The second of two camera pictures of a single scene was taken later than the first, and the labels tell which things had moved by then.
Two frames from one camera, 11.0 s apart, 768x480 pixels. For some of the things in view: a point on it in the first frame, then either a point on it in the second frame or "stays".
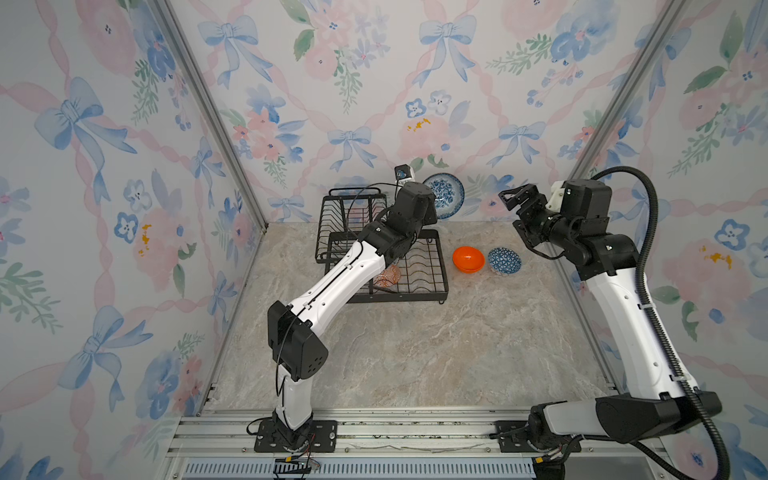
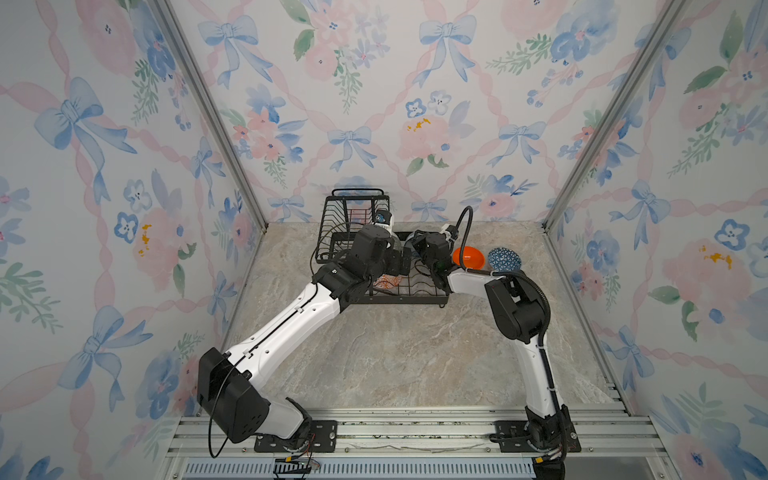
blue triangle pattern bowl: [503, 261] stays
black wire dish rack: [347, 213] stays
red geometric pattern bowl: [388, 277] stays
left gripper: [430, 217] -> [394, 258]
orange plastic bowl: [468, 259] stays
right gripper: [537, 201] -> [419, 244]
